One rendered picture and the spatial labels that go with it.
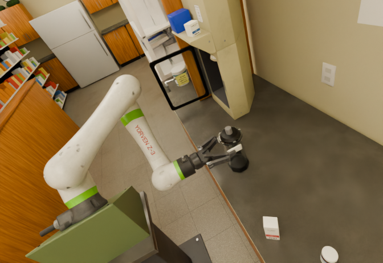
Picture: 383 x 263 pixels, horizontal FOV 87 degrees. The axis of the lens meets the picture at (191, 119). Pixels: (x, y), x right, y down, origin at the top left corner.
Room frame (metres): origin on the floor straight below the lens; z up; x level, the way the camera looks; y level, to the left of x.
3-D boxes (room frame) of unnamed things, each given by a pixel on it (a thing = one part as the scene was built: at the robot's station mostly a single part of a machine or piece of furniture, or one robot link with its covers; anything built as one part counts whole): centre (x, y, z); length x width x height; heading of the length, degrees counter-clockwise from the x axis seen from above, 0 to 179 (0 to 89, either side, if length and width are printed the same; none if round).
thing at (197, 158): (0.62, 0.03, 1.12); 0.09 x 0.08 x 0.07; 96
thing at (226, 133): (0.64, -0.13, 1.18); 0.09 x 0.09 x 0.07
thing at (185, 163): (0.61, 0.10, 1.12); 0.09 x 0.06 x 0.12; 6
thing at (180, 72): (1.27, -0.05, 1.19); 0.30 x 0.01 x 0.40; 89
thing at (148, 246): (0.56, 0.55, 0.92); 0.32 x 0.32 x 0.04; 6
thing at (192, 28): (1.03, -0.18, 1.54); 0.05 x 0.05 x 0.06; 22
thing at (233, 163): (0.64, -0.13, 1.06); 0.11 x 0.11 x 0.21
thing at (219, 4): (1.13, -0.36, 1.32); 0.32 x 0.25 x 0.77; 6
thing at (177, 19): (1.21, -0.16, 1.55); 0.10 x 0.10 x 0.09; 6
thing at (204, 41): (1.11, -0.18, 1.46); 0.32 x 0.11 x 0.10; 6
